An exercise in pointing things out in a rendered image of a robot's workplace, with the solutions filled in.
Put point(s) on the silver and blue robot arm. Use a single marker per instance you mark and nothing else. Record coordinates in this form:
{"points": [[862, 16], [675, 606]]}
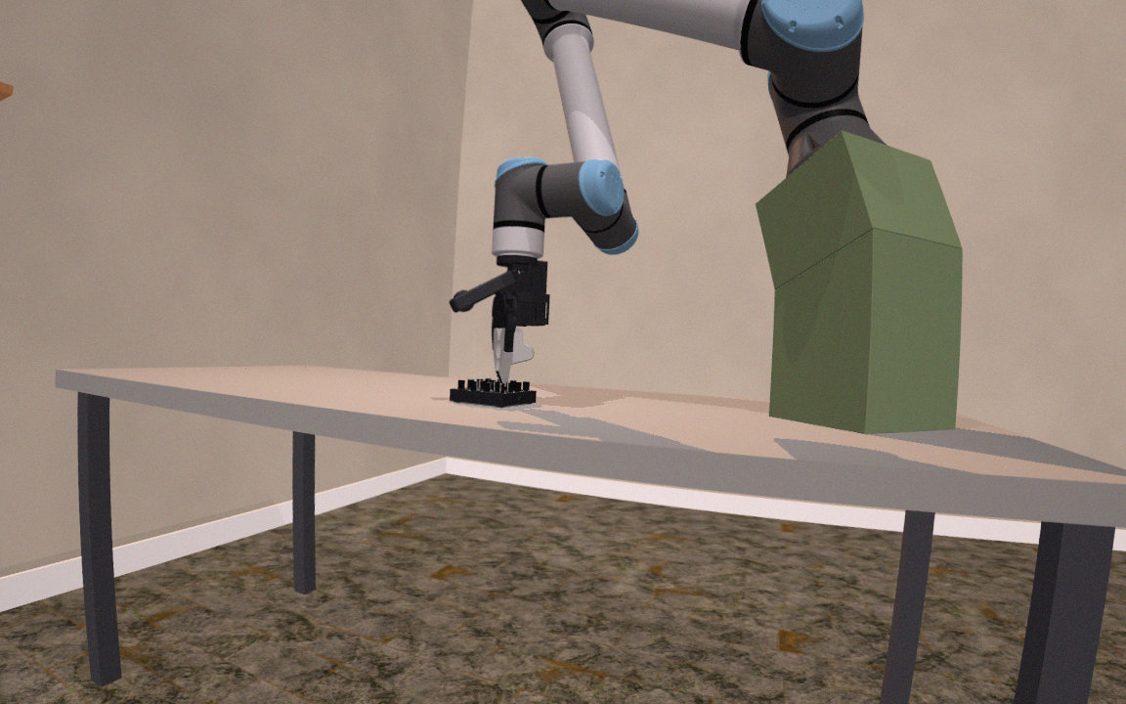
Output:
{"points": [[811, 49]]}

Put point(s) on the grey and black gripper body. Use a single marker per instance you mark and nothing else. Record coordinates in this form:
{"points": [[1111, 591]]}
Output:
{"points": [[525, 305]]}

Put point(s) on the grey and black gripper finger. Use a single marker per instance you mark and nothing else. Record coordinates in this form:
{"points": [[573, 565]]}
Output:
{"points": [[496, 346], [512, 348]]}

